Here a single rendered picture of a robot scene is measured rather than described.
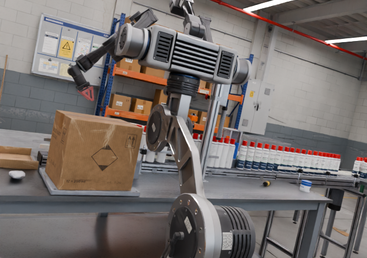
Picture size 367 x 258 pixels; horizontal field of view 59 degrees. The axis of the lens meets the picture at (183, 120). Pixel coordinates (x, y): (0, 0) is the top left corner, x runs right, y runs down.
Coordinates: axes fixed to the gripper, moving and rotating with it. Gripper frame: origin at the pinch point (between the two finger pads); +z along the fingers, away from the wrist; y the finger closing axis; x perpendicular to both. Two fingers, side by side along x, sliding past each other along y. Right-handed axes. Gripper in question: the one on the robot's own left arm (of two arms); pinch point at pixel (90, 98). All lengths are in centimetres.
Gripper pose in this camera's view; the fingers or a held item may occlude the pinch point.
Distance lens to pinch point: 188.1
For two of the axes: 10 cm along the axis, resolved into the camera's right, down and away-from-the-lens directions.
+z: 4.0, 8.6, 3.2
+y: -4.5, -1.2, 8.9
